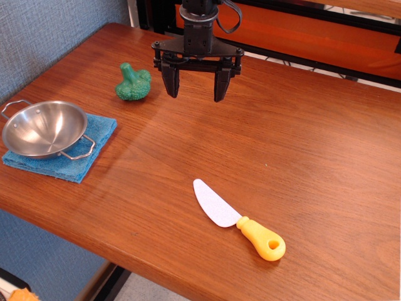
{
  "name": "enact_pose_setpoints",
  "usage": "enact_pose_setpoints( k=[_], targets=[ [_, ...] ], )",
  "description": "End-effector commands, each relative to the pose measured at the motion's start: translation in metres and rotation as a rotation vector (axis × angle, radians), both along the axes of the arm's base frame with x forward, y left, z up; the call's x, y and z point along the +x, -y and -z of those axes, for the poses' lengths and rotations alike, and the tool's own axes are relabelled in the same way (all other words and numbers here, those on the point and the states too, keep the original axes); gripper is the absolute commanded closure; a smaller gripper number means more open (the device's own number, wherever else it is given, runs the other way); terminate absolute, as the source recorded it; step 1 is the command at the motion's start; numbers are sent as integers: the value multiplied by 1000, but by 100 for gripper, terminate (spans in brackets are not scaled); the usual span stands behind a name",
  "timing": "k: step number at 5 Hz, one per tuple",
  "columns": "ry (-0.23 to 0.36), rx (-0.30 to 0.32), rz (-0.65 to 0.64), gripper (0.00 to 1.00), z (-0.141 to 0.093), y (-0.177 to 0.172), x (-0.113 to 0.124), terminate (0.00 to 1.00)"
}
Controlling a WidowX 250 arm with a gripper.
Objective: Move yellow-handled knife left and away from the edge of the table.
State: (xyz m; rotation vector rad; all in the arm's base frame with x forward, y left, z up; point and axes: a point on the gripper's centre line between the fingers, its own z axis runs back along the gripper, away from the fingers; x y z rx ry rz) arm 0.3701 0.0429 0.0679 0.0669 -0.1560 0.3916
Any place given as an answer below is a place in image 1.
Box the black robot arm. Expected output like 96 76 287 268
152 1 244 102

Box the orange panel with black frame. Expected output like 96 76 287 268
138 1 400 87

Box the blue folded cloth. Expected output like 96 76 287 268
1 113 118 184

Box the green toy broccoli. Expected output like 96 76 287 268
115 63 152 101

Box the yellow handled toy knife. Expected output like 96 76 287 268
193 179 286 261

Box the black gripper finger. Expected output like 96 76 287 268
214 68 231 102
161 62 180 98

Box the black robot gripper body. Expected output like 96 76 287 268
152 23 244 76

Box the orange object at corner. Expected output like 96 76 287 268
8 288 39 301

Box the stainless steel handled bowl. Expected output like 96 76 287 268
1 100 96 161

